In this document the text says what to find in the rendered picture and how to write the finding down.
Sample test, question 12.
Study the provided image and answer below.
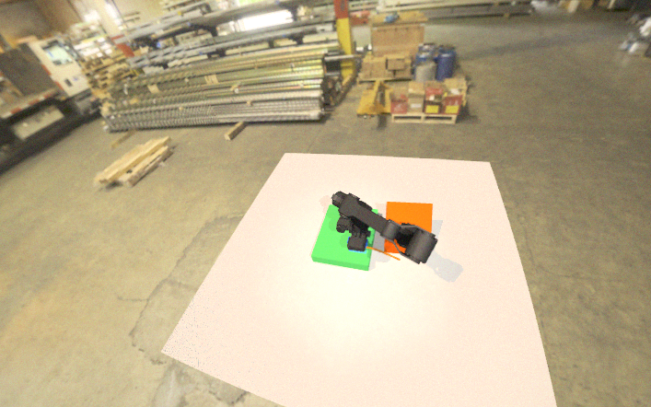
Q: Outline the green flat block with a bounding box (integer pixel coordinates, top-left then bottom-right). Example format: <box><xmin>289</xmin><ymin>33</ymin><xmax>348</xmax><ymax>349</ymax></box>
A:
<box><xmin>311</xmin><ymin>204</ymin><xmax>376</xmax><ymax>271</ymax></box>

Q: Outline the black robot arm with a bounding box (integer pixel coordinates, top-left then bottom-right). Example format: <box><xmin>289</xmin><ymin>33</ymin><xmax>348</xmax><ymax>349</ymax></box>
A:
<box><xmin>331</xmin><ymin>191</ymin><xmax>438</xmax><ymax>264</ymax></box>

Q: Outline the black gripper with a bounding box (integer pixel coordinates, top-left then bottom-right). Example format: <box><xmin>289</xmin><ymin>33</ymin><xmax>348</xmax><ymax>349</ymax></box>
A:
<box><xmin>347</xmin><ymin>218</ymin><xmax>369</xmax><ymax>252</ymax></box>

